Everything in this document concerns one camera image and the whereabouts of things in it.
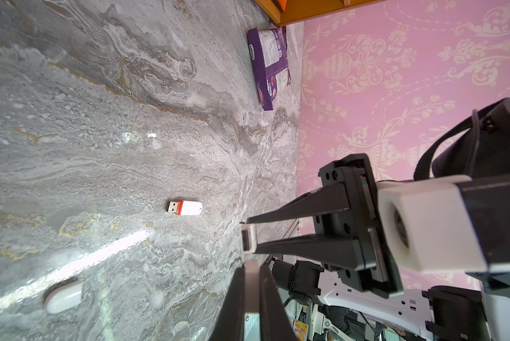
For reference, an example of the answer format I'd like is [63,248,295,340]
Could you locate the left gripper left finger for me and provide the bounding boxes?
[209,267,245,341]

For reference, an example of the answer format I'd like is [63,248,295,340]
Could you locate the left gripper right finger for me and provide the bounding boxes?
[259,267,297,341]

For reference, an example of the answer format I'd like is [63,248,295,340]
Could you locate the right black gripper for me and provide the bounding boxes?
[245,153,404,298]

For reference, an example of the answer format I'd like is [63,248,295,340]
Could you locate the white usb cap small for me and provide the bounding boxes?
[241,224,258,254]

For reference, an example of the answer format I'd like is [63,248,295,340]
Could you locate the white red usb drive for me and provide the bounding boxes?
[166,200,203,216]

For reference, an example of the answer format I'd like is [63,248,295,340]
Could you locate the white rounded usb cap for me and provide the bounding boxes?
[44,280,84,315]

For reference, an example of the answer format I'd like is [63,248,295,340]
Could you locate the white rectangular usb drive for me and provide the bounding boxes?
[243,259,261,340]

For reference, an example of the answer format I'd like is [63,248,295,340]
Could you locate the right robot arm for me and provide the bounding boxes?
[242,98,510,340]

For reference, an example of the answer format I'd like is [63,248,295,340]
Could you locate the purple snack bag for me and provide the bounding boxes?
[247,27,291,111]

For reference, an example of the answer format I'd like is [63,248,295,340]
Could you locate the wooden shelf rack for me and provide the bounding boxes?
[255,0,378,27]

